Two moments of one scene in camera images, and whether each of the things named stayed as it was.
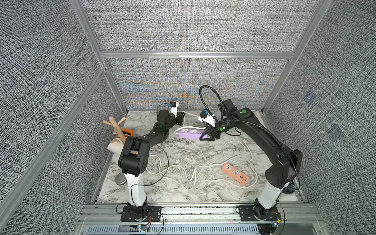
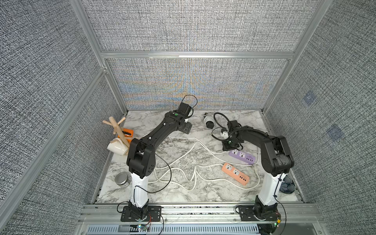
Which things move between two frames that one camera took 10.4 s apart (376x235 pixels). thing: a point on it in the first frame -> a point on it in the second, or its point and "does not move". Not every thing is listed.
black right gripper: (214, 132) -> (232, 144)
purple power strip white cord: (203, 152) -> (185, 151)
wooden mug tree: (117, 129) does not move
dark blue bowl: (289, 189) does not move
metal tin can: (121, 179) does not move
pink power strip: (237, 175) does not move
